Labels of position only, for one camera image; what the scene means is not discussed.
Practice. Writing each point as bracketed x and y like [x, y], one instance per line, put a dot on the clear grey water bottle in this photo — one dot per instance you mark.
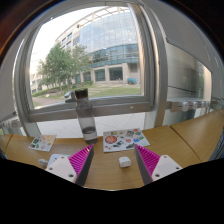
[86, 116]

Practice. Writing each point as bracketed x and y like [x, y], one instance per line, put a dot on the sticker sheet with red circle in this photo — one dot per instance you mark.
[125, 140]

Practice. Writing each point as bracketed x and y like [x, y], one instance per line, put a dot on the grey rail with white knobs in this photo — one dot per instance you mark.
[188, 106]
[10, 124]

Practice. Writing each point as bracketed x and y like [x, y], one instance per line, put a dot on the sticker sheet with food pictures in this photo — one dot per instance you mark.
[42, 142]

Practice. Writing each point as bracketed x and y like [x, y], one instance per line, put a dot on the glass office building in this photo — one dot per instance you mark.
[110, 40]

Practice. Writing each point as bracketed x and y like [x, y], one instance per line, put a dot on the green tree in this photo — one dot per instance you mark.
[58, 66]

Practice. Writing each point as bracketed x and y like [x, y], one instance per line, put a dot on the white roller blind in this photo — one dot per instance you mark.
[8, 86]
[186, 30]

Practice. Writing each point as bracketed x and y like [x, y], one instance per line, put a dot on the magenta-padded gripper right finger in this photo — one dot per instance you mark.
[165, 167]

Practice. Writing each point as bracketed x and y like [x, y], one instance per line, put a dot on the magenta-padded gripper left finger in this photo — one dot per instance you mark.
[63, 168]

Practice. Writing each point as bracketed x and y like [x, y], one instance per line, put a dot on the small white charger block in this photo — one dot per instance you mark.
[125, 162]

